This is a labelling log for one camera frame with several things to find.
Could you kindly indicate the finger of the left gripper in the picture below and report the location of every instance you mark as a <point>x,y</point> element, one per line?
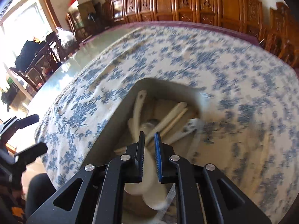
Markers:
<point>13,124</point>
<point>30,154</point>

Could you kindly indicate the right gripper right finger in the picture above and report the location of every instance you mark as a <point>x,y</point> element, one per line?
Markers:
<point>172,168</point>

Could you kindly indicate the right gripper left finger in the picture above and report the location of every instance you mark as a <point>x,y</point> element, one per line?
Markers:
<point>127,168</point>

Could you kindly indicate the white plastic soup spoon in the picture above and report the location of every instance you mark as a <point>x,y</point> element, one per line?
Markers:
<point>152,192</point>

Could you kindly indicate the steel smiley face spoon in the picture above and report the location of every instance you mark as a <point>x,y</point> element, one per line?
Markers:
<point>191,126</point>

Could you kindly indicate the cream plastic chopstick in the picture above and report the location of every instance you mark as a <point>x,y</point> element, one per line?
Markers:
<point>174,112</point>

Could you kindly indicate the grey metal rectangular tray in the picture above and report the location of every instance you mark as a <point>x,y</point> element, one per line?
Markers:
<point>161,97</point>

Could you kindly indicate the dark wooden dining chair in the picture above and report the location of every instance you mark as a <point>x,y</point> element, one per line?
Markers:
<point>46,62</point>

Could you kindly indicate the black bag on chair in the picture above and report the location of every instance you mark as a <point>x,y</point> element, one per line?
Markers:
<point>27,54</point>

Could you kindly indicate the blue floral tablecloth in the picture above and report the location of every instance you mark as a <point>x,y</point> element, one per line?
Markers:
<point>251,130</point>

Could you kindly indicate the stacked cardboard boxes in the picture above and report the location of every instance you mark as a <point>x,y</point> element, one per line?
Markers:
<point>81,13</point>

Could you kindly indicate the purple sofa cushion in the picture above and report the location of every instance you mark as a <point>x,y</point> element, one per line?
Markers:
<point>251,39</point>

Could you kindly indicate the long carved wooden sofa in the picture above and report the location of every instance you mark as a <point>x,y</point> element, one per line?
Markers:
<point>239,15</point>

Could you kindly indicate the carved wooden armchair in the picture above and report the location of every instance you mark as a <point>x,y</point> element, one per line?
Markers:
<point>280,36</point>

